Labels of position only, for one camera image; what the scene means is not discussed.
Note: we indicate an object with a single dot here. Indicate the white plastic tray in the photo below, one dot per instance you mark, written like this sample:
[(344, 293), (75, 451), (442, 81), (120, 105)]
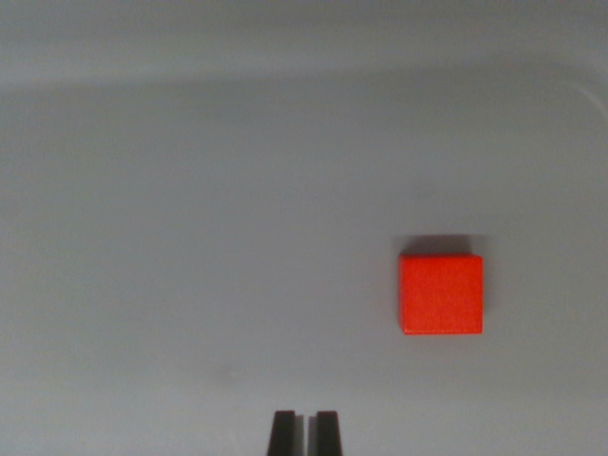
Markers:
[(237, 214)]

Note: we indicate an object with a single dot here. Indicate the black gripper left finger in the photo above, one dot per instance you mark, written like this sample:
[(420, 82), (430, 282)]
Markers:
[(283, 434)]

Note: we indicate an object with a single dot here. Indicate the red block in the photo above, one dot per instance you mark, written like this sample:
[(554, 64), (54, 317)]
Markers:
[(441, 294)]

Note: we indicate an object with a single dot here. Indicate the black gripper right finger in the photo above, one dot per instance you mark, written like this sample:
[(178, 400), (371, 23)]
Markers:
[(328, 434)]

